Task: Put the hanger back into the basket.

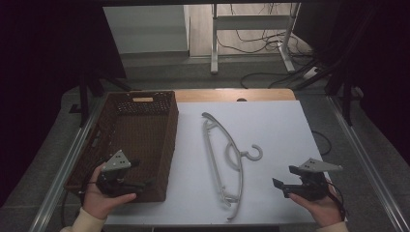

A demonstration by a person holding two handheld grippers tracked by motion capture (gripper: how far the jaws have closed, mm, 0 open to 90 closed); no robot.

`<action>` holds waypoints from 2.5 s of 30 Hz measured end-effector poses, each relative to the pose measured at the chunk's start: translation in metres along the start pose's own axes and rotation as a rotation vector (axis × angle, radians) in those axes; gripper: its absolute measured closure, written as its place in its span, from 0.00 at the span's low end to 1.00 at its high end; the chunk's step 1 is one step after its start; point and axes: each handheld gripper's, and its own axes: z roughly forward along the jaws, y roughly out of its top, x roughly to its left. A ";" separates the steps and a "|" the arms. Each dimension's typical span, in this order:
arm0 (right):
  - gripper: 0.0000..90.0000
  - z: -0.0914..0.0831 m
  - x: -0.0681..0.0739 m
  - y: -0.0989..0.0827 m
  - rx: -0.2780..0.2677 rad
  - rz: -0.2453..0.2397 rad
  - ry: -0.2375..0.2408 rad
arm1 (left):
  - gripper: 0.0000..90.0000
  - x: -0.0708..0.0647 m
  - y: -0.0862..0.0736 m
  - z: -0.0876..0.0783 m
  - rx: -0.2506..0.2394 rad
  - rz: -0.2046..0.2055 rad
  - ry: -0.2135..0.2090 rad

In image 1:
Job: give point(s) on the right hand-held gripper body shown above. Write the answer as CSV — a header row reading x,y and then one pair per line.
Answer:
x,y
314,185

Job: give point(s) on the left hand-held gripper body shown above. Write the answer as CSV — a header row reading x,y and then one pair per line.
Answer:
x,y
116,162

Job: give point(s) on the brown woven basket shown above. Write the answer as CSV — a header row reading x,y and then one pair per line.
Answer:
x,y
141,135

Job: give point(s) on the grey plastic clothes hanger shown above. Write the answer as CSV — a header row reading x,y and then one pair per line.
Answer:
x,y
240,174

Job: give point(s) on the person's right hand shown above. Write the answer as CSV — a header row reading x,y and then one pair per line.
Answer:
x,y
324,211

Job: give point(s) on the person's left hand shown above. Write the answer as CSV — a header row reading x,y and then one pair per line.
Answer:
x,y
96,203

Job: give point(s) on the white table sheet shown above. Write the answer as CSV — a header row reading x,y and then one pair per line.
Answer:
x,y
277,129

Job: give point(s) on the black metal stand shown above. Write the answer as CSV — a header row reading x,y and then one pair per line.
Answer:
x,y
346,100
85,96

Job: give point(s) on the white power strip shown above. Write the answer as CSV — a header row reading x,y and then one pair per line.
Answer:
x,y
310,72

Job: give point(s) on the wooden table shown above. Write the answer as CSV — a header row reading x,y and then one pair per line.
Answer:
x,y
225,95

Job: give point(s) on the dark curtain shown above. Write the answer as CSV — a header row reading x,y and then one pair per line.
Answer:
x,y
374,48
42,64

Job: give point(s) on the aluminium rail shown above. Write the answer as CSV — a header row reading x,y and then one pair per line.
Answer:
x,y
367,161
61,175

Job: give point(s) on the white metal desk frame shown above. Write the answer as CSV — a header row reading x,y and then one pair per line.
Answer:
x,y
251,22

